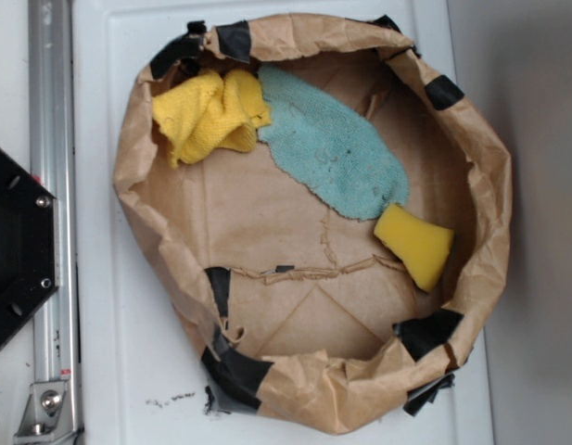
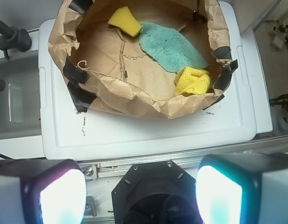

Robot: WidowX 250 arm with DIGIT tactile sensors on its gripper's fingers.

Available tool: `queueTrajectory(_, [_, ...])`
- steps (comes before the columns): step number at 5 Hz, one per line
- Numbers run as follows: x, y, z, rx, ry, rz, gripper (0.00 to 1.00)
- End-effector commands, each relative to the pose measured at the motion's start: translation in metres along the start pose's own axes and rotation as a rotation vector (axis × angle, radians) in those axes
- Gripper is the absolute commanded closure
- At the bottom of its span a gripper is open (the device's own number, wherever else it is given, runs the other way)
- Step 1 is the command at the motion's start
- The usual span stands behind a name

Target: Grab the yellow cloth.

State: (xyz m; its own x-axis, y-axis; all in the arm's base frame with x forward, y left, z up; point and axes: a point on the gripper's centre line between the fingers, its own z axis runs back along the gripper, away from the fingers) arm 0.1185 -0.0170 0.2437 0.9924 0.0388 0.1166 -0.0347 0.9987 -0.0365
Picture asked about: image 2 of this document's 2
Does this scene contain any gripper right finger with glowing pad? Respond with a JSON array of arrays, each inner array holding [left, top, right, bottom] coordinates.
[[196, 153, 288, 224]]

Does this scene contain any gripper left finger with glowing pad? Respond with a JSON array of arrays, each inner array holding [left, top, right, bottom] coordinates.
[[0, 159, 87, 224]]

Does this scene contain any yellow waffle cloth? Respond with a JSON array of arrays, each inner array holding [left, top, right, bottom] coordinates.
[[174, 67, 212, 96]]

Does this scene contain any teal microfiber cloth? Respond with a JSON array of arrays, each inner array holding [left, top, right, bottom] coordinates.
[[139, 22, 208, 73]]

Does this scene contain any white plastic bin lid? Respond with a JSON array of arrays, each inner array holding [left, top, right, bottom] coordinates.
[[38, 1, 257, 161]]

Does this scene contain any clear plastic container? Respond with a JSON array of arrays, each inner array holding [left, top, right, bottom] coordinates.
[[7, 83, 41, 124]]

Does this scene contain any brown paper bag basket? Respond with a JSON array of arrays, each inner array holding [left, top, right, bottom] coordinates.
[[48, 0, 238, 119]]

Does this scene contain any dark grey clamp knob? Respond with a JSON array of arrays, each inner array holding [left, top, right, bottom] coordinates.
[[0, 20, 32, 60]]

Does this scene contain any yellow sponge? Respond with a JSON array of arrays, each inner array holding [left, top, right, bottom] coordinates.
[[108, 6, 142, 37]]

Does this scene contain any aluminium extrusion rail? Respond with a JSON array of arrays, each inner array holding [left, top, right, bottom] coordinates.
[[78, 135, 288, 181]]

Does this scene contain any black octagonal mount plate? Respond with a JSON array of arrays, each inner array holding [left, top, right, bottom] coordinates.
[[112, 161, 203, 224]]

